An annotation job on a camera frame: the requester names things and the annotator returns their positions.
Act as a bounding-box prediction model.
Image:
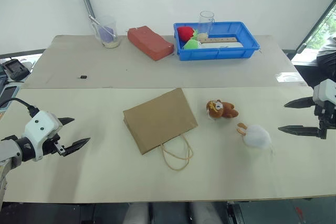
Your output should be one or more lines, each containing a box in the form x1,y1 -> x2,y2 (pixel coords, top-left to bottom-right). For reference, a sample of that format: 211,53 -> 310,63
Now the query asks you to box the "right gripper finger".
283,96 -> 314,109
278,125 -> 322,138

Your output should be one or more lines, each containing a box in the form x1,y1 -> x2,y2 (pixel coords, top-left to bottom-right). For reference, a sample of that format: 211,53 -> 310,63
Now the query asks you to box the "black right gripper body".
314,100 -> 336,140

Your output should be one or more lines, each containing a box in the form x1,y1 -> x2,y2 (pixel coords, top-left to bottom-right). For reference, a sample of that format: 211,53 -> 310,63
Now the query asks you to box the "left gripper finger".
58,117 -> 76,128
64,137 -> 91,157

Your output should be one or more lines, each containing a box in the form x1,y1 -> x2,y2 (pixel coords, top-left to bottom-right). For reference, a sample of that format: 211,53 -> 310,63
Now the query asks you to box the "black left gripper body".
41,133 -> 67,158

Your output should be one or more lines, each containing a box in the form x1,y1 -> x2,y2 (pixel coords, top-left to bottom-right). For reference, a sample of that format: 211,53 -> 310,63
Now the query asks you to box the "brown paper bag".
122,87 -> 199,172

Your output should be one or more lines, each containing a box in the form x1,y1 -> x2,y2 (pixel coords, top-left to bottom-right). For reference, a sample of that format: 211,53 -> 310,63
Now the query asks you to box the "white plush bunny toy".
236,122 -> 274,156

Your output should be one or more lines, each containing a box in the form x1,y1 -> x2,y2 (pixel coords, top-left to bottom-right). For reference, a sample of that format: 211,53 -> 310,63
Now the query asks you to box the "person in dark clothes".
316,34 -> 336,81

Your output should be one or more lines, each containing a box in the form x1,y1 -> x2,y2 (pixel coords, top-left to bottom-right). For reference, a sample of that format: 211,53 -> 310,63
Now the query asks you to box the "smartphone with blue case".
0,86 -> 19,110

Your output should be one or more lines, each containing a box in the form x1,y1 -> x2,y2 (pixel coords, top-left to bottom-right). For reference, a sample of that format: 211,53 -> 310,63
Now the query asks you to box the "black handheld device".
1,59 -> 32,81

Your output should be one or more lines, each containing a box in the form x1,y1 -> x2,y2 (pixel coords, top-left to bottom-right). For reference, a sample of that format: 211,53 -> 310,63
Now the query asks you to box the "brown plush bear toy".
205,99 -> 239,121

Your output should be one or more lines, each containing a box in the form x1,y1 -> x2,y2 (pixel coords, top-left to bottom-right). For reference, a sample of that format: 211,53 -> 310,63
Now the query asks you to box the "clear plastic beaker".
91,15 -> 121,49

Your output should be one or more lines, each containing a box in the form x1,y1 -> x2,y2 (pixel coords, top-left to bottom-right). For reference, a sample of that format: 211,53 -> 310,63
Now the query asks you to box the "white flat box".
201,41 -> 245,50

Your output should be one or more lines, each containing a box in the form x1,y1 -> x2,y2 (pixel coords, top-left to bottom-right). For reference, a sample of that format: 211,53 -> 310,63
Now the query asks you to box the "blue plastic bin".
173,20 -> 261,62

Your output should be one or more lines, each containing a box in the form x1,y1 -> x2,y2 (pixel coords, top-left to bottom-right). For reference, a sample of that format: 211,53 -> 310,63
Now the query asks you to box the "wooden ruler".
198,37 -> 237,45

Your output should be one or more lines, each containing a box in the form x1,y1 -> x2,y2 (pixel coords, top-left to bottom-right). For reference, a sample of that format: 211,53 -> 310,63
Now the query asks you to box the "metal spoon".
88,14 -> 118,39

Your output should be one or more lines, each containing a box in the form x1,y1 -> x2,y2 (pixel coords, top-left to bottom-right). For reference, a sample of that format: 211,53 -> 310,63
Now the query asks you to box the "red-brown brick-shaped pouch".
127,25 -> 175,62

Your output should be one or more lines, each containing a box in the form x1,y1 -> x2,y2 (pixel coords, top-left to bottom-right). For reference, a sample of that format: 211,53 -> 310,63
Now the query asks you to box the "clear glass measuring cup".
197,10 -> 216,41

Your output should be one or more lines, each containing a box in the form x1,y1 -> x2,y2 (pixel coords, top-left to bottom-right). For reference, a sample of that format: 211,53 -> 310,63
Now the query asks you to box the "green plush toy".
183,38 -> 203,50

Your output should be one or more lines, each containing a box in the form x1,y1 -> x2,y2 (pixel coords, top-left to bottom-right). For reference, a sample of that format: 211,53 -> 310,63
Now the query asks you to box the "red strawberry plush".
177,26 -> 196,42

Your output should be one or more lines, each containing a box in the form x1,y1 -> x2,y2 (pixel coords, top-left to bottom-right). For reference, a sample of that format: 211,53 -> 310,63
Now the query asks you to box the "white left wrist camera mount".
24,111 -> 64,162

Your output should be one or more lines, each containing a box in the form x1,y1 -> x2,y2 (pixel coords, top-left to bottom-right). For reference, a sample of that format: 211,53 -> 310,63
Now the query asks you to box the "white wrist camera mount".
24,111 -> 64,162
313,79 -> 336,110

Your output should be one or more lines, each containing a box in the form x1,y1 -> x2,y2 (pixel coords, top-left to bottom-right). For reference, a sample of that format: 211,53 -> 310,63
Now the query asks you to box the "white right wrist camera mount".
313,79 -> 336,110

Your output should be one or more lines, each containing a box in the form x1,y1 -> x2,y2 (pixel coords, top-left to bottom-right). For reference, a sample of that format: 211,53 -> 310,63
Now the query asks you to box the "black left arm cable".
0,98 -> 37,118

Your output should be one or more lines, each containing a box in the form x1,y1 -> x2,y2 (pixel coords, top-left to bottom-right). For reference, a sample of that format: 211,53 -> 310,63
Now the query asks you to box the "black window frame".
296,0 -> 336,55

